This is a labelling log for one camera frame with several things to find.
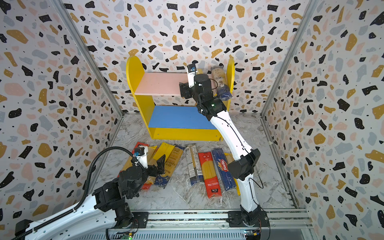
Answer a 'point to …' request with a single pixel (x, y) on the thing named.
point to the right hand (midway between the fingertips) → (183, 77)
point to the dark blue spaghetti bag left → (171, 163)
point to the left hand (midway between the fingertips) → (156, 153)
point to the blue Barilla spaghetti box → (223, 169)
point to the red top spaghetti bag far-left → (128, 163)
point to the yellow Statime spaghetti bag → (229, 158)
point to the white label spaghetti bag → (196, 175)
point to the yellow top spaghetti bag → (164, 148)
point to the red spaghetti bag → (212, 183)
